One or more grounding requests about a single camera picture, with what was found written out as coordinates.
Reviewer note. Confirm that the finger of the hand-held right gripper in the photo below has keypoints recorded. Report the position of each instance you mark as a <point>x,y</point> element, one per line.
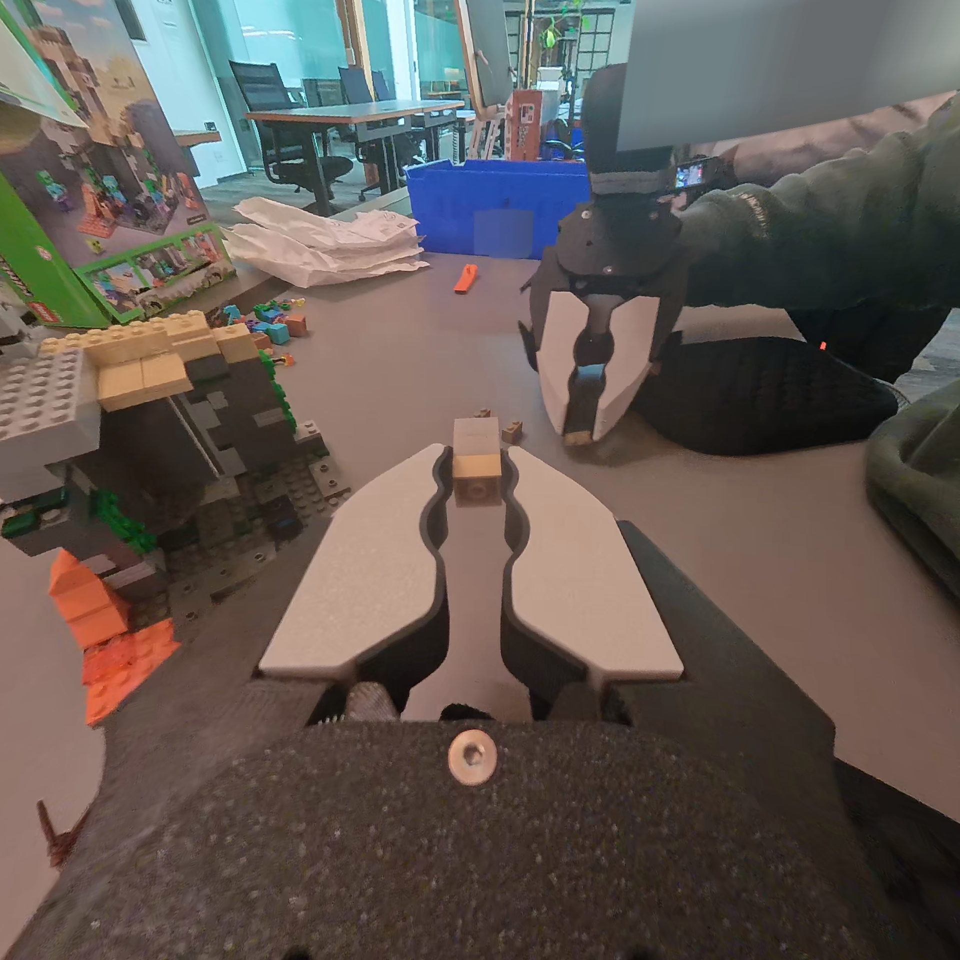
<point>556,360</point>
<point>630,352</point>

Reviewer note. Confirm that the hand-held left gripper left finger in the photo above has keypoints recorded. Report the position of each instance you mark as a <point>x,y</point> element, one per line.
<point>360,577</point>

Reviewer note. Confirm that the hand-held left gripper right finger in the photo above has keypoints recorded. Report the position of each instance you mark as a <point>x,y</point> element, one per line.
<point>585,585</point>

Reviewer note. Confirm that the grey and tan brick stack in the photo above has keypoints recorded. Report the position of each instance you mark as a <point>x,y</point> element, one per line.
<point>476,465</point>

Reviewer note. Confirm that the person's right forearm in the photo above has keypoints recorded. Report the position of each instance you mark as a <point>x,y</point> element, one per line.
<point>825,195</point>

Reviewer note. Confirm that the blue office chair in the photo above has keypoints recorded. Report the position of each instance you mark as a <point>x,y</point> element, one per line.
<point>574,139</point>

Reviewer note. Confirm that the orange brick separator tool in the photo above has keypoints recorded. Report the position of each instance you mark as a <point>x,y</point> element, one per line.
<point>465,279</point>

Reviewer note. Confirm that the orange cardboard box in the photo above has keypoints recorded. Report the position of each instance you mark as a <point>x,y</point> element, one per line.
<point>525,124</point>

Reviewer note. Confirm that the black textured pad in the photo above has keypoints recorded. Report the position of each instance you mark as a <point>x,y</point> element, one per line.
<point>765,397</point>

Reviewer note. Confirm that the blue plastic bin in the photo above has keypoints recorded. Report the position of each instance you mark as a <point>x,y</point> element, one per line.
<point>450,202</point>

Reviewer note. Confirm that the green potted plant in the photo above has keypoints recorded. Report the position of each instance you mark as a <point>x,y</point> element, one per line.
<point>551,34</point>

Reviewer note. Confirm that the whiteboard on wooden easel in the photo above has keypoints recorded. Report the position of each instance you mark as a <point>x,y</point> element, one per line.
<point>487,45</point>

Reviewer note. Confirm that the toy brick cave model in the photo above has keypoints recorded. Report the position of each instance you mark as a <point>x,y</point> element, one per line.
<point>165,450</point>

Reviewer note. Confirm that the white plastic bags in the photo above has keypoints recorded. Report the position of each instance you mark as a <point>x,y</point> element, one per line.
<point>322,271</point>

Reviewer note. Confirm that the pile of small colourful bricks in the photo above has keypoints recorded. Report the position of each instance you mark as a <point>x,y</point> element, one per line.
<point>270,322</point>

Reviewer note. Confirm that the white paper bag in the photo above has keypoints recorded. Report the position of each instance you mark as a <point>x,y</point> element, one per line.
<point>300,247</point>
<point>315,217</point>

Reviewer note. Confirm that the wooden top office table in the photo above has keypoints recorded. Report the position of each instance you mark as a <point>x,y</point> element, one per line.
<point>352,112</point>
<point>196,136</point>

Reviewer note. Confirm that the black office chair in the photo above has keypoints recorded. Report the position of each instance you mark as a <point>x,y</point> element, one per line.
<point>354,82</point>
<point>259,86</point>

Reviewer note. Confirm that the dark red toy piece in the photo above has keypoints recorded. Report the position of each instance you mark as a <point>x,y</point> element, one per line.
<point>64,836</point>

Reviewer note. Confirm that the green toy set box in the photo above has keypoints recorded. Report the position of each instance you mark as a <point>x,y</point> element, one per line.
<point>90,187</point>

